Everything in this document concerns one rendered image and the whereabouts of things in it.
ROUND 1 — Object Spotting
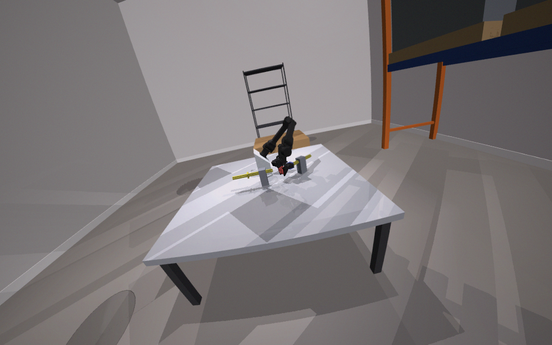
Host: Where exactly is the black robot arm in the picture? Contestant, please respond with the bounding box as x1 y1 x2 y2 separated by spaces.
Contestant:
259 116 296 167

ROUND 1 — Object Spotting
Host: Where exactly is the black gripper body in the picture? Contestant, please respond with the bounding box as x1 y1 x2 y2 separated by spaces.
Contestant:
277 154 294 169

